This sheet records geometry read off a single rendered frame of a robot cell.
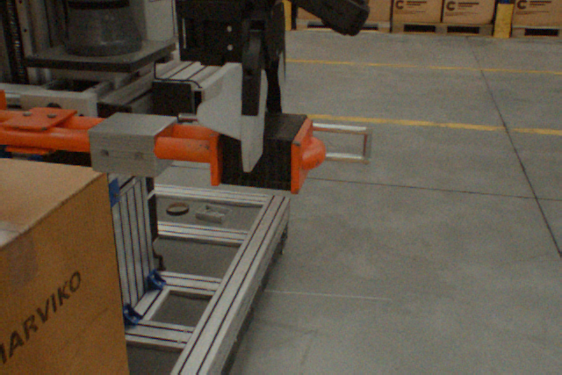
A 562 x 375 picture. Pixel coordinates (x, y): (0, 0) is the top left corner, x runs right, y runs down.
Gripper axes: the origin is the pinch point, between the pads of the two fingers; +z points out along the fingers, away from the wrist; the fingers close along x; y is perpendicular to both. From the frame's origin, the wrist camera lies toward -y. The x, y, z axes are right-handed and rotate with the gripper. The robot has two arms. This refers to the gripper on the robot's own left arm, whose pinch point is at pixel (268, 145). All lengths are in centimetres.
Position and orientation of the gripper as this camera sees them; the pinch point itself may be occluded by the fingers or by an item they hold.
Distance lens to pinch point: 56.5
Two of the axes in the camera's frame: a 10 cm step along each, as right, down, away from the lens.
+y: -9.8, -0.8, 2.0
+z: 0.0, 9.2, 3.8
